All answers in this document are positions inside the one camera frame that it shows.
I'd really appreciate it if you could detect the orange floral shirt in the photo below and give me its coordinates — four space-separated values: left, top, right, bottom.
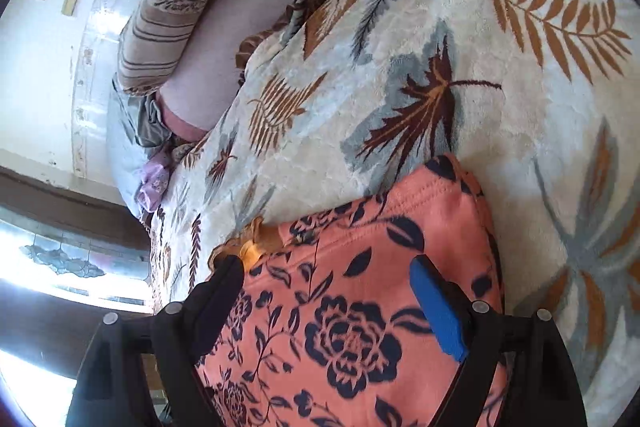
192 152 512 427

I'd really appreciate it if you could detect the pale blue pillow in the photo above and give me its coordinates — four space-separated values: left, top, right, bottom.
106 74 173 214

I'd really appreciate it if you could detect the leaf-printed cream blanket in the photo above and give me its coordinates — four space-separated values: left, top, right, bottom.
147 0 640 427

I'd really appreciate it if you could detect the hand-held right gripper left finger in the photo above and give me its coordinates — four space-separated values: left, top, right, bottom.
65 254 246 427

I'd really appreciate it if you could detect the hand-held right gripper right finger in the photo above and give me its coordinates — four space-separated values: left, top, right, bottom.
409 254 588 427

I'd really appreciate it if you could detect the purple floral cloth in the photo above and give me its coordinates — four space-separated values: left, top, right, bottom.
136 153 175 214

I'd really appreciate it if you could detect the dark wooden window frame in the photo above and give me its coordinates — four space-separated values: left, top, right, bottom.
0 166 151 233

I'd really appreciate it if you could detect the stained glass window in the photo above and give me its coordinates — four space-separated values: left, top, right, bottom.
0 206 152 308

